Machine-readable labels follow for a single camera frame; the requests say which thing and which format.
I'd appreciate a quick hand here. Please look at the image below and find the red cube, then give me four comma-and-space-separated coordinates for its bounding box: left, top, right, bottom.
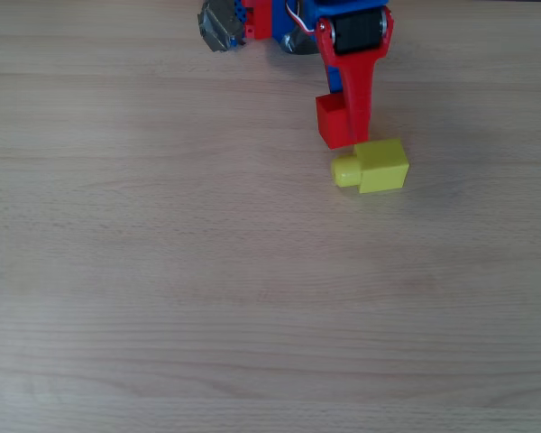
315, 93, 360, 151

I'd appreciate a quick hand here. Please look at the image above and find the yellow toy block with stud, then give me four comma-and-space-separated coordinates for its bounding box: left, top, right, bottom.
330, 137, 410, 195

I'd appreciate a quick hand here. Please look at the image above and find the grey duct tape piece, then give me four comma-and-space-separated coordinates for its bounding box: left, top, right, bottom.
279, 28, 322, 57
197, 0, 247, 55

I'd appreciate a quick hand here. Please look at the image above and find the white servo cable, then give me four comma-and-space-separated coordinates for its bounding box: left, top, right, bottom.
285, 0, 319, 35

